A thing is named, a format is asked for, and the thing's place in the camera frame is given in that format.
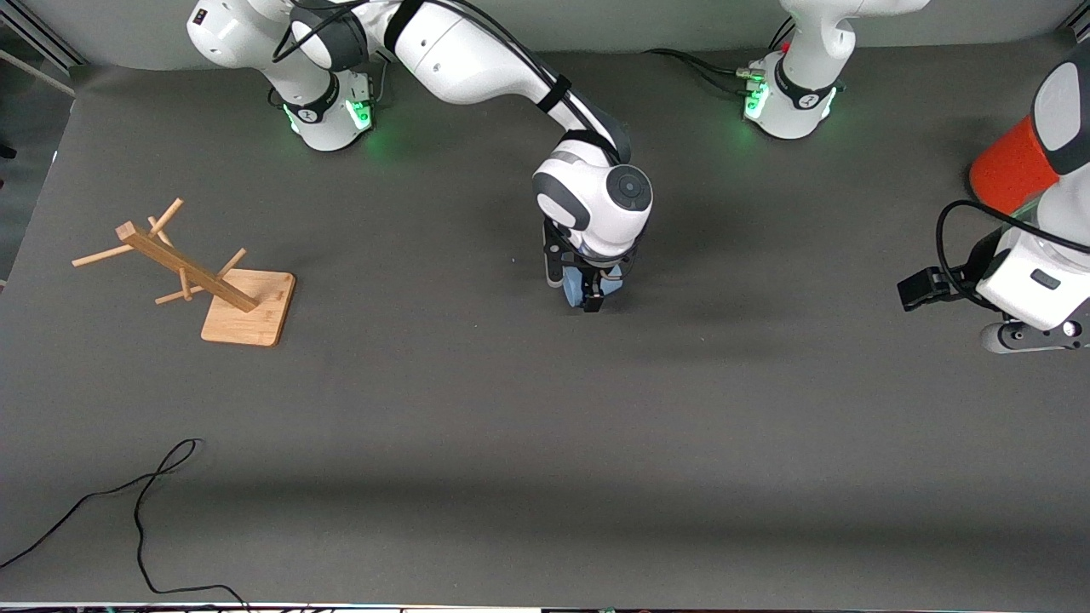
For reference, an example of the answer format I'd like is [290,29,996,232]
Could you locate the light blue plastic cup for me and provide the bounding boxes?
[562,262,624,310]

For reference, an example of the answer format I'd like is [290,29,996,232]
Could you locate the black right base cables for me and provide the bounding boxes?
[336,51,403,110]

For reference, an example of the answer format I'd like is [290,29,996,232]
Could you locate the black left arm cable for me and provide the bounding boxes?
[936,199,1090,301]

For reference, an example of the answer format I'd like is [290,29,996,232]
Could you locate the wooden cup rack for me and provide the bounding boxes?
[72,198,297,347]

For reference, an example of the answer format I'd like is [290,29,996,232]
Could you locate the thin black loose cable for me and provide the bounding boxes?
[0,438,250,610]

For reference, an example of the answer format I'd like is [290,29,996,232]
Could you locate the black left base cables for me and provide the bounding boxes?
[640,17,797,96]

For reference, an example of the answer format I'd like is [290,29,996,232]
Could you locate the orange plastic container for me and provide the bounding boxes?
[968,114,1064,217]

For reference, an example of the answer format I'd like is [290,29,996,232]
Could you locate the black base cables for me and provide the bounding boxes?
[640,17,797,96]
[336,51,403,110]

